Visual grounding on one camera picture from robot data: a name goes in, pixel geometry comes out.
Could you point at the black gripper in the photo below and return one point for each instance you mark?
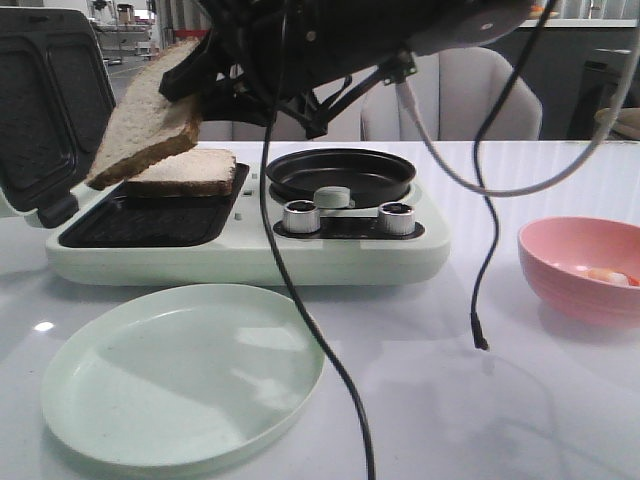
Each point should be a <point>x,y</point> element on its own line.
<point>273,54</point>

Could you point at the bread slice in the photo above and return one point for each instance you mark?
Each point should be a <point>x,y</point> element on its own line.
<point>195,173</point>
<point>146,127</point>

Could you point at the breakfast maker hinged lid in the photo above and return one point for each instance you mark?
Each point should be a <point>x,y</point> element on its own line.
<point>56,100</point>

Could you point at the pink bowl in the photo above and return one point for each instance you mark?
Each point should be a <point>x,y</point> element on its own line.
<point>556,252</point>

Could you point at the cooked shrimp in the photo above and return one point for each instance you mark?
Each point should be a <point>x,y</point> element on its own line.
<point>612,276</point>

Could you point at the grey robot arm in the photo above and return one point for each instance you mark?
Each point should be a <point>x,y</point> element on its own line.
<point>442,25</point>

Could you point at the left grey upholstered chair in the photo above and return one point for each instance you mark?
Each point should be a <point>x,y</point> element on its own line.
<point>345,127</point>

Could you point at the grey upholstered chair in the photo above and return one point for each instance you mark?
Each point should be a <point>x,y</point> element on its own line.
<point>455,92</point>
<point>345,127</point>

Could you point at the left silver control knob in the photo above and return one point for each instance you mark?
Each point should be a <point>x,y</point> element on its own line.
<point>301,217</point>

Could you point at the silver control knob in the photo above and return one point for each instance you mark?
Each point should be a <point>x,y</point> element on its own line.
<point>301,217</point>
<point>395,218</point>

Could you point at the black round frying pan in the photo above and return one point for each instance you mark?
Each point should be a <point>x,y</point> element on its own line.
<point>372,177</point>

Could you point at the right silver control knob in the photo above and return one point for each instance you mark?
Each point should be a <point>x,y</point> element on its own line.
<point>395,218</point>

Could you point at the right grey upholstered chair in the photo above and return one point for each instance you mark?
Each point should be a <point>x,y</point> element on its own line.
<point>455,92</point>

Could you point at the mint green round plate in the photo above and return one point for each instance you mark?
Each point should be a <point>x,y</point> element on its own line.
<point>200,376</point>

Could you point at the grey counter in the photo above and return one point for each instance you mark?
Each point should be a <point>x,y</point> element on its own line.
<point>574,71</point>

